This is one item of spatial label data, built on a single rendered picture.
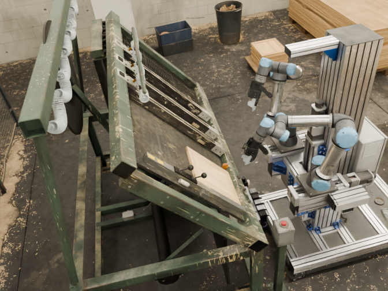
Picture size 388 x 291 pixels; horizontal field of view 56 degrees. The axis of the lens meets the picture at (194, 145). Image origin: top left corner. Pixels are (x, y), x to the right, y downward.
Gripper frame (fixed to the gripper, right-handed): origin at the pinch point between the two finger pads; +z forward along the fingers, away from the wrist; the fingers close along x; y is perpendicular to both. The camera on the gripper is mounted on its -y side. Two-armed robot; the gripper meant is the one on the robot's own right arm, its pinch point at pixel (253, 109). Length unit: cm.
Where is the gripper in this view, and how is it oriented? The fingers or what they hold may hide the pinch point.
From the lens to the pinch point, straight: 258.5
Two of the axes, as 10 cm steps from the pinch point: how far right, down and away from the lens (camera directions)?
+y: -9.7, -2.6, 0.2
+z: -2.3, 8.9, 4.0
